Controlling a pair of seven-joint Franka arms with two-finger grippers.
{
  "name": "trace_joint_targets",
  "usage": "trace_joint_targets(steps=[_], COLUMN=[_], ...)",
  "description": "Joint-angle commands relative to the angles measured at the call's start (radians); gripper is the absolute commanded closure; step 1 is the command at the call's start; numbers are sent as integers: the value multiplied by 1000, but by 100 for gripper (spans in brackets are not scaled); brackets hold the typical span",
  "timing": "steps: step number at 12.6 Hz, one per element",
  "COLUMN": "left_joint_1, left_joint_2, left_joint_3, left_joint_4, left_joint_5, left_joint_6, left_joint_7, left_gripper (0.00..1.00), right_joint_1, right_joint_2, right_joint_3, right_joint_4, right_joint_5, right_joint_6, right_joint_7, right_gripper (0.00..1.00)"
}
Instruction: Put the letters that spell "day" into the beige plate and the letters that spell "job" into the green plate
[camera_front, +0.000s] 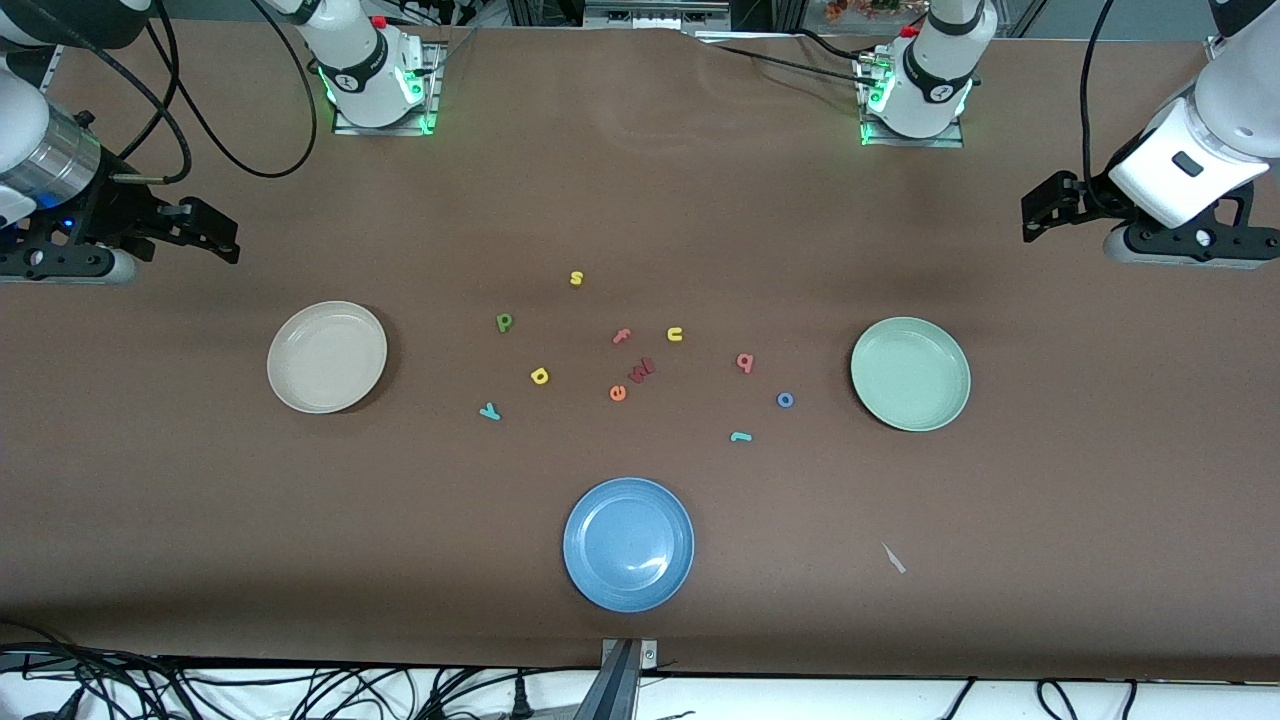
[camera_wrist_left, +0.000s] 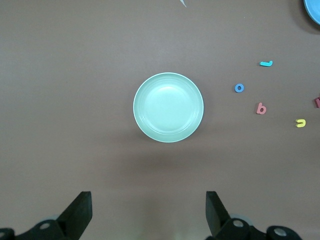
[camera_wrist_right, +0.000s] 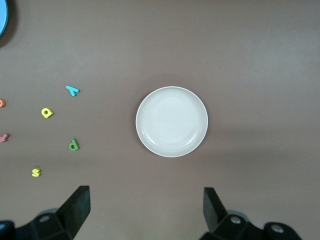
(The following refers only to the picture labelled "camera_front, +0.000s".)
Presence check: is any beige brown plate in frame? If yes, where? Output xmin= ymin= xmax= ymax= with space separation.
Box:
xmin=267 ymin=301 xmax=389 ymax=415

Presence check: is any light green plate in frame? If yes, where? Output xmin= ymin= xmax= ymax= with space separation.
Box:
xmin=850 ymin=317 xmax=972 ymax=433

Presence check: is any grey metal box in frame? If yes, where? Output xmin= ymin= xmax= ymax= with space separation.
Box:
xmin=583 ymin=0 xmax=733 ymax=33

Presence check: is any blue plate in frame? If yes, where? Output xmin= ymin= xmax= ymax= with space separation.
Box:
xmin=563 ymin=477 xmax=696 ymax=613

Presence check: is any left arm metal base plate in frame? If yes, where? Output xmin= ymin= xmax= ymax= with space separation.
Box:
xmin=858 ymin=52 xmax=967 ymax=150

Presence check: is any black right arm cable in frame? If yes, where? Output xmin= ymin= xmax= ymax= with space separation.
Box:
xmin=40 ymin=0 xmax=320 ymax=187

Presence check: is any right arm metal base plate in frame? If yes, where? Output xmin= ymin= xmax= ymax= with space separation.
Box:
xmin=332 ymin=42 xmax=443 ymax=137

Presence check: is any aluminium frame profile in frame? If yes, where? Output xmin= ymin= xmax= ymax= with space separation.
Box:
xmin=28 ymin=45 xmax=67 ymax=93

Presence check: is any black cable on table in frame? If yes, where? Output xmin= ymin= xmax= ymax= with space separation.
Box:
xmin=712 ymin=44 xmax=867 ymax=81
xmin=790 ymin=28 xmax=865 ymax=61

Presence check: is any metal table edge bracket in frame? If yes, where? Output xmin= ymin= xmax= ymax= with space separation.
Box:
xmin=572 ymin=637 xmax=661 ymax=720

